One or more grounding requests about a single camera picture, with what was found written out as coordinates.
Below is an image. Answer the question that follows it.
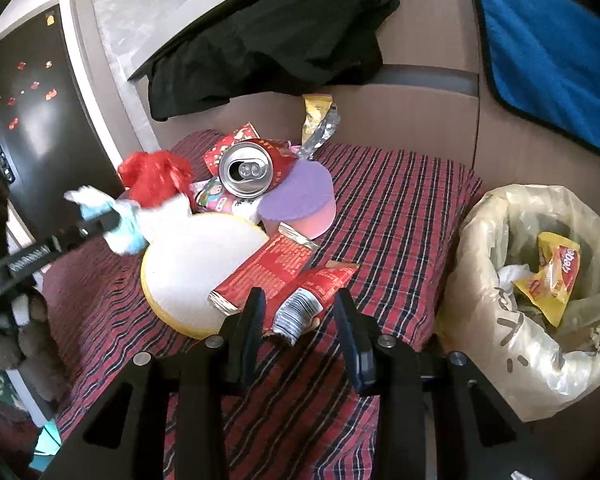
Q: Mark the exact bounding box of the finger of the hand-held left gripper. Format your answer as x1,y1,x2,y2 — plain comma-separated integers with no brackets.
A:
49,207,122,251

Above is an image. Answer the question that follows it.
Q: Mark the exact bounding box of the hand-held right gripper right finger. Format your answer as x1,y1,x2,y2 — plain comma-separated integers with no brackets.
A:
332,290,561,480

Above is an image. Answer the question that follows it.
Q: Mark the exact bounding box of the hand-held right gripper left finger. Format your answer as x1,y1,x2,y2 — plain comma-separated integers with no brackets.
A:
40,287,268,480

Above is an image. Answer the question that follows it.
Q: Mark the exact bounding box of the red wrapper with barcode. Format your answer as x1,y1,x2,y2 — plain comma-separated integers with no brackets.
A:
271,260,362,347

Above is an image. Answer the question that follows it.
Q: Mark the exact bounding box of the yellow-rimmed white round sponge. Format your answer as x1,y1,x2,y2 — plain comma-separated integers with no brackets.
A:
141,212,272,339

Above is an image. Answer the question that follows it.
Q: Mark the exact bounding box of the snack bag with pink label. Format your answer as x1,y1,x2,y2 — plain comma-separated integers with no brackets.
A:
434,185,600,422

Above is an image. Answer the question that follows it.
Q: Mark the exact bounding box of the long red snack wrapper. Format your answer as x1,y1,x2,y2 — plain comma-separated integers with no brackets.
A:
208,224,322,317

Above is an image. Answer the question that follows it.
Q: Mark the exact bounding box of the red plastic bag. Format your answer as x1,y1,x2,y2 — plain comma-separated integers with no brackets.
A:
117,150,194,209

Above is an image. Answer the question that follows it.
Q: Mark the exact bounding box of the brown plush toy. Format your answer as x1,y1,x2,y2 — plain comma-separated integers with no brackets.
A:
0,287,72,403

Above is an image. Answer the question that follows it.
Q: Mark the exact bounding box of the black refrigerator door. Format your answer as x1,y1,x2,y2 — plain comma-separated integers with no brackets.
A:
0,4,127,281

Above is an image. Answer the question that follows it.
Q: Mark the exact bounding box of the red plaid cloth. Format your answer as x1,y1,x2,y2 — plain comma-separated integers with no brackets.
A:
41,129,487,480

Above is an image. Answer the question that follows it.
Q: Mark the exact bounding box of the pink tissue packet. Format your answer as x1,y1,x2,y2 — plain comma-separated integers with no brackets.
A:
194,177,262,223

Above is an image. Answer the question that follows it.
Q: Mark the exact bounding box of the red soda can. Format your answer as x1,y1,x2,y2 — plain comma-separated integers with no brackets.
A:
218,139,301,199

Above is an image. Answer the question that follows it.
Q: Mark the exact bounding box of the red cartoon snack wrapper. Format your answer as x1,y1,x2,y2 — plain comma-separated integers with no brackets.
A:
202,122,262,177

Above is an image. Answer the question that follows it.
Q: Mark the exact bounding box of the small white tissue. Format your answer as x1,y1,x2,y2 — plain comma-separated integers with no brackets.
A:
496,261,532,292

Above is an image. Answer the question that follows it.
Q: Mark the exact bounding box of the yellow foil snack wrapper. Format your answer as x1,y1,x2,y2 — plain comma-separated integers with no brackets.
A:
299,93,342,162

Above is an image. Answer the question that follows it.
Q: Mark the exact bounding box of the white stone kitchen counter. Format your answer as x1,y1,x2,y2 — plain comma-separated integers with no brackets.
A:
67,0,331,126

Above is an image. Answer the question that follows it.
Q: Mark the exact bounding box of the yellow red snack wrapper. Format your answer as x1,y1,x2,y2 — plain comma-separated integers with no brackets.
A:
511,231,582,329

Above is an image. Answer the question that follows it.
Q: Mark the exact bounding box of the black cloth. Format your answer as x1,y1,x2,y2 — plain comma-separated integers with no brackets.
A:
146,0,402,122

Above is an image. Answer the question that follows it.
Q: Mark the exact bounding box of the blue towel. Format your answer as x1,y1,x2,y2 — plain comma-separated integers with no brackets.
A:
466,0,600,164

